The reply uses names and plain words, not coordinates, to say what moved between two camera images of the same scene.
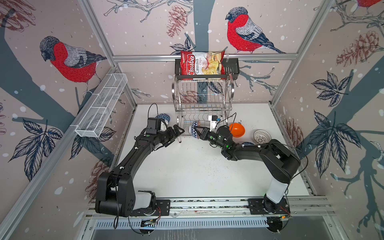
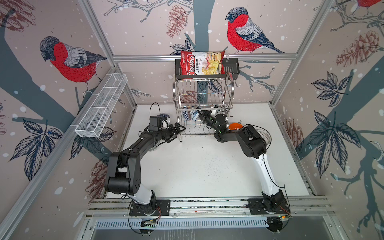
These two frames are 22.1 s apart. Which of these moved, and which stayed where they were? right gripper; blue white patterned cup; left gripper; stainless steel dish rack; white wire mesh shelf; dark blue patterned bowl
Moved: right gripper; blue white patterned cup
Stayed: stainless steel dish rack; dark blue patterned bowl; white wire mesh shelf; left gripper
